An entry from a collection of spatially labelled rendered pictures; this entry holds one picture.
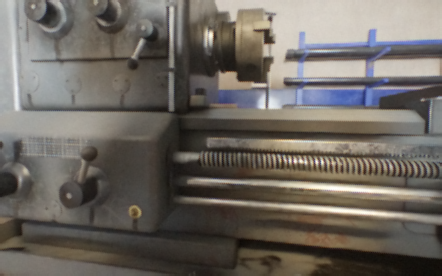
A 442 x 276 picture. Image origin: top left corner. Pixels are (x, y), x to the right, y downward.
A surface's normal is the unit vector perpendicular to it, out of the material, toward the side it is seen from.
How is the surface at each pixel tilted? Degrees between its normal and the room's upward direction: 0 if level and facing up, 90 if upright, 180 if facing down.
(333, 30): 90
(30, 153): 90
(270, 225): 90
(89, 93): 90
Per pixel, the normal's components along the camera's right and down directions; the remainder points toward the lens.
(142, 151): -0.17, 0.07
